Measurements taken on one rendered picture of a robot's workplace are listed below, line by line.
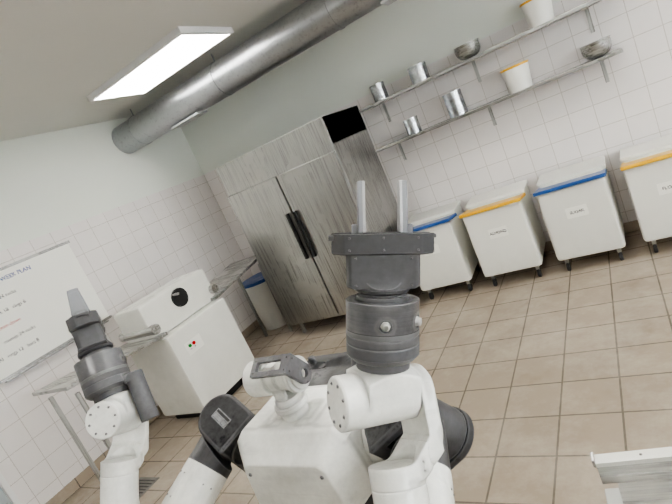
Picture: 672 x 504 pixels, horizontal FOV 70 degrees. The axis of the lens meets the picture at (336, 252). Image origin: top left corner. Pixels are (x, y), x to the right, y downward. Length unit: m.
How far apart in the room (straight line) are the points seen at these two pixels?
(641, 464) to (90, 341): 1.19
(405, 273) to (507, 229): 3.91
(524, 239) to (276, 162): 2.40
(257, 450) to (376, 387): 0.41
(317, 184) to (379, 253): 4.06
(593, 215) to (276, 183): 2.81
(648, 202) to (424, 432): 3.87
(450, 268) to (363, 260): 4.16
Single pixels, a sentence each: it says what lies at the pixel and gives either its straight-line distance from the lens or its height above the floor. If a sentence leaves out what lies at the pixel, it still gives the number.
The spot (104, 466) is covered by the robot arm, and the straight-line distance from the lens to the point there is 1.04.
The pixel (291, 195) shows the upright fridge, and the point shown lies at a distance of 4.78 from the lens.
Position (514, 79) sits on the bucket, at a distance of 4.59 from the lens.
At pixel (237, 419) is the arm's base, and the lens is 1.04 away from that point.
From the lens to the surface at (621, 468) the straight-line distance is 1.35.
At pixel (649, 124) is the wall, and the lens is 4.90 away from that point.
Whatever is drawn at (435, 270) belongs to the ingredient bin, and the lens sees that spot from 4.74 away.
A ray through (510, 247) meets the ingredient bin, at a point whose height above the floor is 0.36.
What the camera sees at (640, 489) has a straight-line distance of 1.36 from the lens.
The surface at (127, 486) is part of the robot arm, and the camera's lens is 1.04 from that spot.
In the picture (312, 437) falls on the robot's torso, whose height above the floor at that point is 1.37.
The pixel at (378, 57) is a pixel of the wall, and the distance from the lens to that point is 5.15.
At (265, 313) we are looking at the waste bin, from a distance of 6.11.
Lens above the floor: 1.79
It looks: 12 degrees down
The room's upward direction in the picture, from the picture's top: 24 degrees counter-clockwise
